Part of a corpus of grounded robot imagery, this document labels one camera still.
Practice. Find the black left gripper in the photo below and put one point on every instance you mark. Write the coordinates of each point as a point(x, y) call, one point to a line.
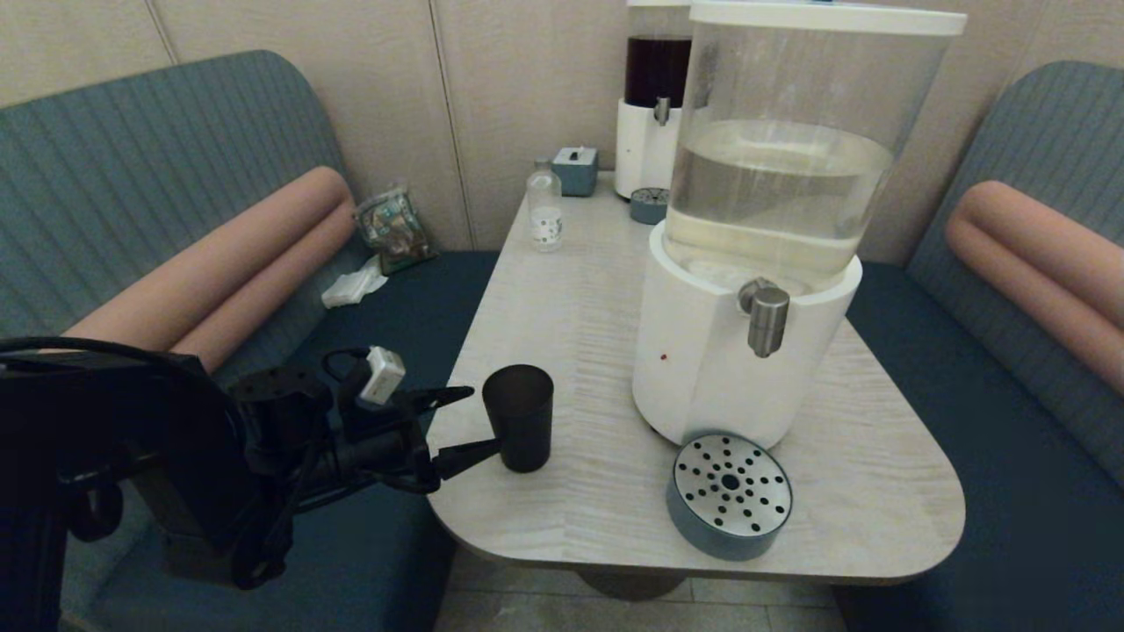
point(386, 448)

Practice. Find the black plastic cup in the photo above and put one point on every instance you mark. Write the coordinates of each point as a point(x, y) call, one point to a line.
point(520, 421)

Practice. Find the steel dispenser tap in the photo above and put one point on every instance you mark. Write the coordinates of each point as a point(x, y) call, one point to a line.
point(768, 323)
point(662, 111)

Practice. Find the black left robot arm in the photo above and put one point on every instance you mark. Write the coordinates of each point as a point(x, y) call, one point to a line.
point(132, 439)

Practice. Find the crumpled white tissue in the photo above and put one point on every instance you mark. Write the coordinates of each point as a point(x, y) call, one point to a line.
point(353, 286)

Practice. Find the clear snack bag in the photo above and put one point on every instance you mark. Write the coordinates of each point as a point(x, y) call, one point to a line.
point(395, 230)

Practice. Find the small clear plastic bottle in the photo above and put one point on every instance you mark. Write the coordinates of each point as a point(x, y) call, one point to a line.
point(544, 213)

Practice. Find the clear water dispenser white base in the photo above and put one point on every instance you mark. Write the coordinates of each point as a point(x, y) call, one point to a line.
point(702, 369)

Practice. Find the blue-grey tissue box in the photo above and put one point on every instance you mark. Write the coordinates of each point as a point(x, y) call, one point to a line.
point(575, 173)

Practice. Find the round blue drip tray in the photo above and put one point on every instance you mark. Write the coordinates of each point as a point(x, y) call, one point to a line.
point(731, 491)
point(648, 209)

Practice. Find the dark drink dispenser white base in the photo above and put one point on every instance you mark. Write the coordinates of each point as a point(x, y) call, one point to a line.
point(639, 151)

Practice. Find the teal upholstered bench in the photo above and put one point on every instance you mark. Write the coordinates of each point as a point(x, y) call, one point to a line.
point(132, 175)
point(1010, 456)

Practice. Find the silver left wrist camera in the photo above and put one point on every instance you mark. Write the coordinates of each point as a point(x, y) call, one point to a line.
point(383, 376)

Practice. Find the table pedestal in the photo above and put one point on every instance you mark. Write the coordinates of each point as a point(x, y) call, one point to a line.
point(630, 586)

